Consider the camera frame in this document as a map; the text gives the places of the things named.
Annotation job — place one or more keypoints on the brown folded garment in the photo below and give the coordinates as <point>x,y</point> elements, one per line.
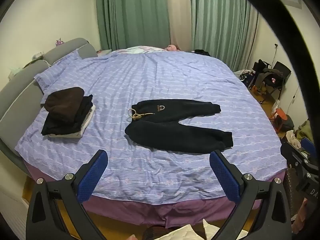
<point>63,101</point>

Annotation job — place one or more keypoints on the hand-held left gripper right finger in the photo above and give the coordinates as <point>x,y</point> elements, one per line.
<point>225,178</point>

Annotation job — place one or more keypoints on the purple striped bed sheet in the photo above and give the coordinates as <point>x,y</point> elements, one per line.
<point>150,80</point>

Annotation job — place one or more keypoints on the green clothes pile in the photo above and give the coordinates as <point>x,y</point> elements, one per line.
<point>305,130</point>

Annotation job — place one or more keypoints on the black chair with clothes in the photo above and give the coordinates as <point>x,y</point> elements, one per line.
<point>273,76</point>

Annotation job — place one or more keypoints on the white pink quilt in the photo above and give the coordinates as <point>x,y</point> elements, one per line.
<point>136,50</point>

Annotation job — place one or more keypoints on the black folded garment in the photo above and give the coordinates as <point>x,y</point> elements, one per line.
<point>75,122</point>

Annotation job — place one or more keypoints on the pink plush toy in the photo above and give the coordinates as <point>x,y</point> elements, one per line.
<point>172,48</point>

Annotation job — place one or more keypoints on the purple flower ornament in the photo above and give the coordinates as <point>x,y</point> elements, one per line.
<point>60,42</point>

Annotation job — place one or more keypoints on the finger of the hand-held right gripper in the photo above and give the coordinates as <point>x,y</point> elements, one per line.
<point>308,146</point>

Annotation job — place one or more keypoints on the white folded garment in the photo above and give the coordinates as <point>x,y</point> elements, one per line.
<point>86,125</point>

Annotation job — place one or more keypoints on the dark cloth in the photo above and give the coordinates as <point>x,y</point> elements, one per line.
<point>201,52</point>

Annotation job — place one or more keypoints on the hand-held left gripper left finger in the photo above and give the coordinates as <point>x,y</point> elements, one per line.
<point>92,178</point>

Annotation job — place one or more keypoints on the purple striped pillow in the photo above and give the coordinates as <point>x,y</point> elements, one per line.
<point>58,71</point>

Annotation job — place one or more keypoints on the grey padded headboard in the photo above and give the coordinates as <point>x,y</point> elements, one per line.
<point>22,85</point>

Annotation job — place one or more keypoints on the beige curtain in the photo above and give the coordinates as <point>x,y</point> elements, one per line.
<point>178,17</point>

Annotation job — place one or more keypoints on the red stool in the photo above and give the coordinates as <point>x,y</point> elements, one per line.
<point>281,115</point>

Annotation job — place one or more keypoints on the green curtain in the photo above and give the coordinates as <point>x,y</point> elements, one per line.
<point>130,12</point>
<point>220,22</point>

